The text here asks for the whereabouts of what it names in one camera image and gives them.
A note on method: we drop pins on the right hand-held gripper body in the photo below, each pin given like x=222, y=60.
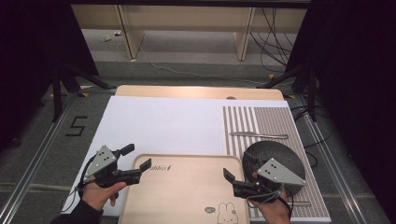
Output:
x=277, y=174

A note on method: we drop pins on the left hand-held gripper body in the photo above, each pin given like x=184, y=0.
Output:
x=104, y=161

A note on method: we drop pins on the black textured round plate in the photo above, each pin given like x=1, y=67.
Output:
x=280, y=152

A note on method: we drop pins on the chopsticks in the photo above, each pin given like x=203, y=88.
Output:
x=258, y=135

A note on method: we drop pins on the silver fork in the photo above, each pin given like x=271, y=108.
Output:
x=302, y=204

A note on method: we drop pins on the beige wooden tray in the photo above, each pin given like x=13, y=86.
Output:
x=186, y=193

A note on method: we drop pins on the person's left hand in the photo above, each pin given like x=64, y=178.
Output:
x=98, y=196

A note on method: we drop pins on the person's right hand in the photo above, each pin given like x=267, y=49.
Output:
x=274, y=211

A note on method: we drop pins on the white board sheet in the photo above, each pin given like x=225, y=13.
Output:
x=162, y=124

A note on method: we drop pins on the brown striped placemat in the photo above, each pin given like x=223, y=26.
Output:
x=274, y=121

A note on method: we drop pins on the light wooden table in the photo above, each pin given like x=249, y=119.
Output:
x=186, y=91

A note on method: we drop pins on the black metal stand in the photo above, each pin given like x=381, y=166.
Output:
x=312, y=93
x=57, y=93

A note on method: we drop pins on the small white floor object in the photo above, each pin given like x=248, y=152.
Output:
x=106, y=38

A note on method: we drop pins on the black curtain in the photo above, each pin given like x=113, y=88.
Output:
x=31, y=62
x=358, y=77

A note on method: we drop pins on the beige background desk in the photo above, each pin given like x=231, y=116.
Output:
x=186, y=17

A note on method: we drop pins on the metal floor rail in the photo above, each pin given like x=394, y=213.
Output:
x=37, y=155
x=330, y=155

